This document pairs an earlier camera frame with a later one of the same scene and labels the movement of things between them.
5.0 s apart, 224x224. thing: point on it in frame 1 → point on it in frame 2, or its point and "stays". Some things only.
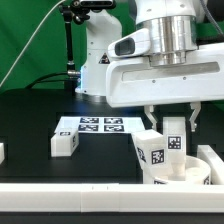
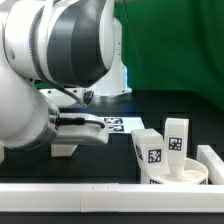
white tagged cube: x=174 y=130 stays
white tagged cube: x=64 y=143 stays
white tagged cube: x=152 y=151 stays
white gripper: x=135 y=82 → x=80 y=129
